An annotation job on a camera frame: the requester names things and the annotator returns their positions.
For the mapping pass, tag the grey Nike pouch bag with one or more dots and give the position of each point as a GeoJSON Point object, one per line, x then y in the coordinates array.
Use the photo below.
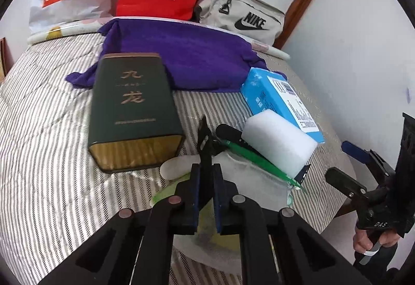
{"type": "Point", "coordinates": [252, 18]}

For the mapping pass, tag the grey striped mattress pad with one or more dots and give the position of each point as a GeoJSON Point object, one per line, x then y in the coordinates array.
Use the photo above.
{"type": "Point", "coordinates": [53, 196]}

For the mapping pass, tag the green tissue pack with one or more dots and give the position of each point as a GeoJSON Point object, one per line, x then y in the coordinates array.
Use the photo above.
{"type": "Point", "coordinates": [169, 190]}

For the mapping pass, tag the purple towel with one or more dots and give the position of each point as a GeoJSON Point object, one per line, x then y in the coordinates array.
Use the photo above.
{"type": "Point", "coordinates": [195, 58]}

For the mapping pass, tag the blue tissue pack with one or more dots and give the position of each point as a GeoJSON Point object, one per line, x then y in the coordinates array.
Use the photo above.
{"type": "Point", "coordinates": [263, 90]}

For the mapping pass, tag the dark green tin box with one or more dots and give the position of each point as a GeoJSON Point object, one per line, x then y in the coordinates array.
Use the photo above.
{"type": "Point", "coordinates": [134, 123]}

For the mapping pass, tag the white foam block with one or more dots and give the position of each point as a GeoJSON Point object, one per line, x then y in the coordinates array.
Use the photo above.
{"type": "Point", "coordinates": [279, 141]}

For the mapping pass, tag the rolled floral paper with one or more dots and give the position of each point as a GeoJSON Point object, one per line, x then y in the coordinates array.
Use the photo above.
{"type": "Point", "coordinates": [86, 26]}

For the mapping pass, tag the green snack packet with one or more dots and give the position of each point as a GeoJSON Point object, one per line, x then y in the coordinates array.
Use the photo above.
{"type": "Point", "coordinates": [261, 162]}

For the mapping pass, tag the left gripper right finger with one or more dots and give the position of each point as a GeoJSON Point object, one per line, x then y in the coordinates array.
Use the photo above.
{"type": "Point", "coordinates": [226, 214]}

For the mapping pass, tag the patterned book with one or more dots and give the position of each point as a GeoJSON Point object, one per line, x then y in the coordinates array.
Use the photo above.
{"type": "Point", "coordinates": [3, 61]}

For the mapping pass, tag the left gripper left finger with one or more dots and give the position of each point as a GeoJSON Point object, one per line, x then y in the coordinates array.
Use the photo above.
{"type": "Point", "coordinates": [188, 211]}

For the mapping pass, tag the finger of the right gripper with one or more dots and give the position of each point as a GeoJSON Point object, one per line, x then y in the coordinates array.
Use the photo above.
{"type": "Point", "coordinates": [345, 184]}
{"type": "Point", "coordinates": [356, 152]}

